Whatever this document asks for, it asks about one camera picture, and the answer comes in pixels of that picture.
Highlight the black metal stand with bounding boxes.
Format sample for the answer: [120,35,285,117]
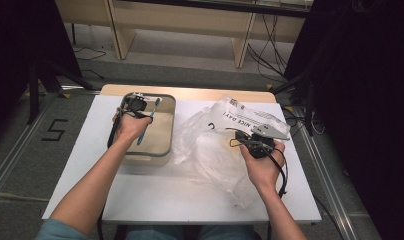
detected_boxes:
[26,59,95,125]
[270,70,316,136]

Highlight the blue and grey toothbrush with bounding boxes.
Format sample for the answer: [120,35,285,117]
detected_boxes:
[136,97,163,146]

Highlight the metal floor rail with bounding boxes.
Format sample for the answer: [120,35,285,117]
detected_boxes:
[0,96,58,203]
[298,128,359,240]

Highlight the light wooden desk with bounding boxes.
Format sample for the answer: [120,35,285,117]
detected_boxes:
[54,0,314,70]

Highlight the person's left hand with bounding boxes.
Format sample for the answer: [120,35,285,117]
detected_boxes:
[112,107,154,143]

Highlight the black hanging cables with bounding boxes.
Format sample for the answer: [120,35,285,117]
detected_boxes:
[245,13,293,80]

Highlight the beige basket with grey rim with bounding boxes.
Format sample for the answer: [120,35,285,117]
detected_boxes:
[120,92,177,167]

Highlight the teal sleeve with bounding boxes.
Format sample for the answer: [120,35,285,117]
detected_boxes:
[34,218,93,240]

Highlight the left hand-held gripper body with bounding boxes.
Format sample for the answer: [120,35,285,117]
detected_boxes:
[121,92,163,113]

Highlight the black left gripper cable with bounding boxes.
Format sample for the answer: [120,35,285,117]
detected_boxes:
[106,105,125,150]

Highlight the person's right hand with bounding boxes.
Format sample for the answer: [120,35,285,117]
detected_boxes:
[239,139,288,194]

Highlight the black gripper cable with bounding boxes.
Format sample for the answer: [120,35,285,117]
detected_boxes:
[106,105,125,150]
[263,146,290,199]

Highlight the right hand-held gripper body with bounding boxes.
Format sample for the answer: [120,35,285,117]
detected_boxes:
[238,123,291,160]

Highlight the black floor cable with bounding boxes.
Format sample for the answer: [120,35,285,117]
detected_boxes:
[72,45,108,80]

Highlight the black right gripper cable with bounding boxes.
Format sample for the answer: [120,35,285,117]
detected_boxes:
[263,146,290,199]

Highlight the clear plastic bag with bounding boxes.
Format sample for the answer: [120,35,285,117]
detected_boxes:
[172,95,292,210]

